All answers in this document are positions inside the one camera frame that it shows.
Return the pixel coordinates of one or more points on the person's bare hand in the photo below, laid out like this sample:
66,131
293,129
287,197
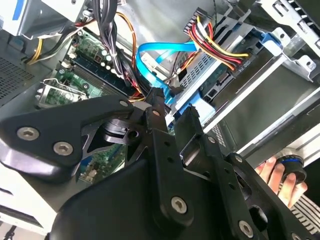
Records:
273,175

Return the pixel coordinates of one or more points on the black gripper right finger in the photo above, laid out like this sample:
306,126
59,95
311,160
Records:
212,155

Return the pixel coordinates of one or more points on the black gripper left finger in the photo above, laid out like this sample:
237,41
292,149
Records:
50,125

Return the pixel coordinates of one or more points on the hard disk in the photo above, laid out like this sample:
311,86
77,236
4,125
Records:
200,72

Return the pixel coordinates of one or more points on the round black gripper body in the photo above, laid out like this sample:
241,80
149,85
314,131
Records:
112,212

